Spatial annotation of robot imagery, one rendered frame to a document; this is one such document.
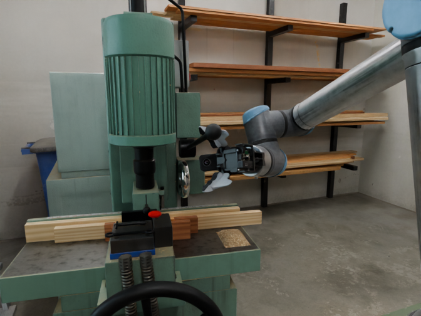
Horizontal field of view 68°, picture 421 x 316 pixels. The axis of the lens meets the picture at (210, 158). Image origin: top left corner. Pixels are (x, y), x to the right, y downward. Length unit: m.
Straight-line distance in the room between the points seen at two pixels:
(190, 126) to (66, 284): 0.58
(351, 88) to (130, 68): 0.53
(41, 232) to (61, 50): 2.40
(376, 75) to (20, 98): 2.87
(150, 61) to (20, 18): 2.56
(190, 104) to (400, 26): 0.66
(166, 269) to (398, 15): 0.61
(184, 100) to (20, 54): 2.35
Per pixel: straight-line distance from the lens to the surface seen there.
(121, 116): 0.79
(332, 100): 0.89
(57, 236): 0.95
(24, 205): 3.37
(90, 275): 0.81
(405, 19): 0.57
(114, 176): 1.07
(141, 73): 0.78
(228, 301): 0.88
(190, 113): 1.04
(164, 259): 0.68
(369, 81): 0.82
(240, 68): 2.95
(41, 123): 3.20
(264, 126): 0.96
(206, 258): 0.81
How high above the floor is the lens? 1.28
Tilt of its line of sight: 11 degrees down
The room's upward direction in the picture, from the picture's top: straight up
